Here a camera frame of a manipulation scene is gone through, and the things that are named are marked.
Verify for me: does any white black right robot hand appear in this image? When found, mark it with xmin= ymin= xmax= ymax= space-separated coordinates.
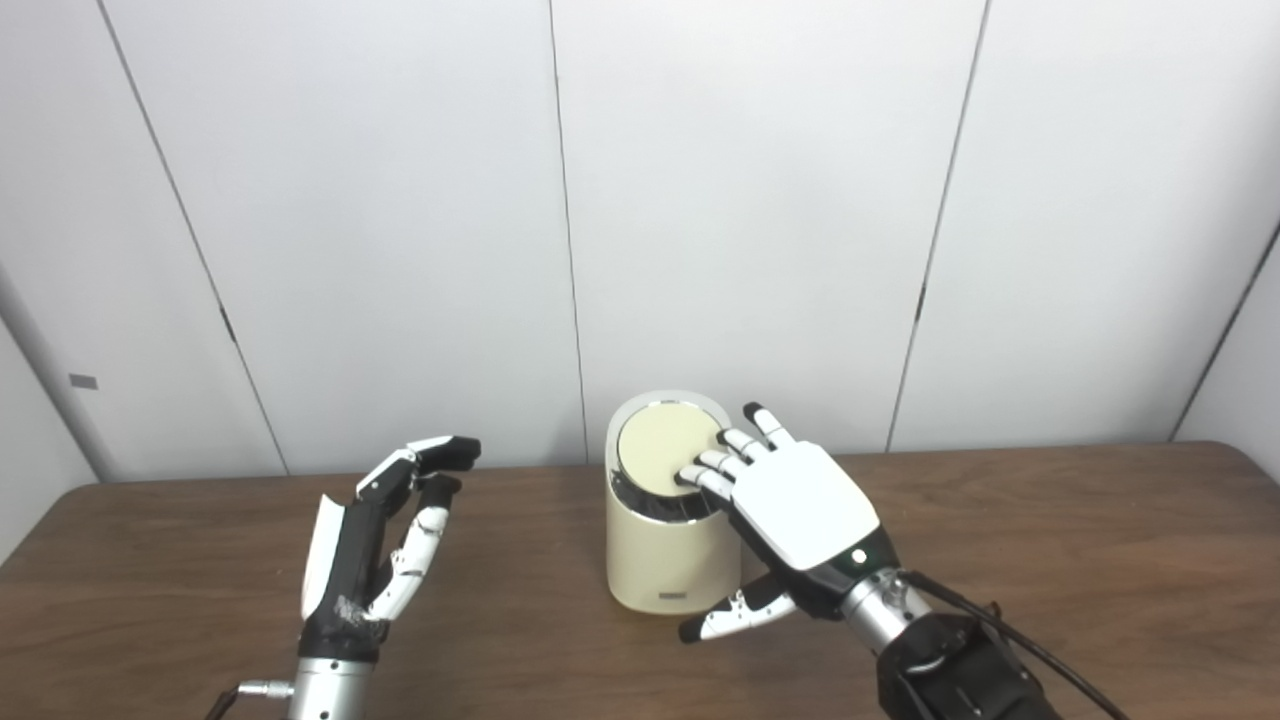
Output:
xmin=677 ymin=402 xmax=901 ymax=644

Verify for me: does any cream-colored cylindrical bin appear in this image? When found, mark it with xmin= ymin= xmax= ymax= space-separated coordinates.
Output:
xmin=605 ymin=390 xmax=746 ymax=615

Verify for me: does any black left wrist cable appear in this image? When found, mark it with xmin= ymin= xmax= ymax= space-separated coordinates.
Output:
xmin=205 ymin=678 xmax=298 ymax=720

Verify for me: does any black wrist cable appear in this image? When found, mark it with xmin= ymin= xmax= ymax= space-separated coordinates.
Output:
xmin=205 ymin=678 xmax=298 ymax=720
xmin=900 ymin=570 xmax=1131 ymax=720

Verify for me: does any round cream bin lid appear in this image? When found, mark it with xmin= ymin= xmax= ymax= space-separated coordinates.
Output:
xmin=617 ymin=402 xmax=729 ymax=496

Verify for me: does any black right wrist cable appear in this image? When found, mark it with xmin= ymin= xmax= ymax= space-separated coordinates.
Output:
xmin=900 ymin=570 xmax=1131 ymax=720

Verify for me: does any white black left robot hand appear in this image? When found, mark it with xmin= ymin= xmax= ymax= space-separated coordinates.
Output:
xmin=298 ymin=435 xmax=483 ymax=666

